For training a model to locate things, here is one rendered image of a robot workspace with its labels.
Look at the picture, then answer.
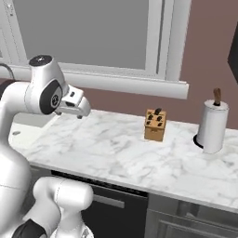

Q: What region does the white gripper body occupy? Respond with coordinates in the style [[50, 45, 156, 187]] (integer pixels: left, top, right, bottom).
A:
[[57, 96, 92, 118]]

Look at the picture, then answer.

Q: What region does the black dishwasher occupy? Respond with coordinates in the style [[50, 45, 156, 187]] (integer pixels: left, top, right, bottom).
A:
[[50, 169, 150, 238]]

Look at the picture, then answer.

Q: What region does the white sink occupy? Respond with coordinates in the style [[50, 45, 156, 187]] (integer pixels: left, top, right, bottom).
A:
[[8, 112, 60, 151]]

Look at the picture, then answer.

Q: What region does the dark curved tap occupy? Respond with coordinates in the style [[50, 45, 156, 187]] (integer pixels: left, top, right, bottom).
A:
[[0, 62, 15, 80]]

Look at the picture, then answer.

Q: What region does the wooden knife block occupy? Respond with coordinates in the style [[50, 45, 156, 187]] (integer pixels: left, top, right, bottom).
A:
[[143, 108, 168, 143]]

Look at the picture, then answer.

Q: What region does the white framed window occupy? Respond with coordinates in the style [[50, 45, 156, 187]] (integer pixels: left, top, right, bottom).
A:
[[0, 0, 192, 100]]

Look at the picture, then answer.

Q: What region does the white paper towel roll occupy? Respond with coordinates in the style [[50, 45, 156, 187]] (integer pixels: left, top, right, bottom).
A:
[[196, 99, 231, 155]]

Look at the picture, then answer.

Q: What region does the paper towel holder brown knob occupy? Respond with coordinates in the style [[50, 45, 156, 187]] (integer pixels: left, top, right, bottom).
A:
[[192, 87, 223, 149]]

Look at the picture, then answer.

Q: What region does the grey glass fronted cupboard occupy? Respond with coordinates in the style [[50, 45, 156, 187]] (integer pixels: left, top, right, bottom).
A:
[[144, 192, 238, 238]]

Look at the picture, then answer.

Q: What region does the grey dishwasher handle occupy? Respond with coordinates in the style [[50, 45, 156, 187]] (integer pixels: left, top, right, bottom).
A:
[[92, 193, 126, 209]]

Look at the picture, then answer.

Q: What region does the black angular wall fitting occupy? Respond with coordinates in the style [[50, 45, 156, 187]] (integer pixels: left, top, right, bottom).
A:
[[227, 30, 238, 84]]

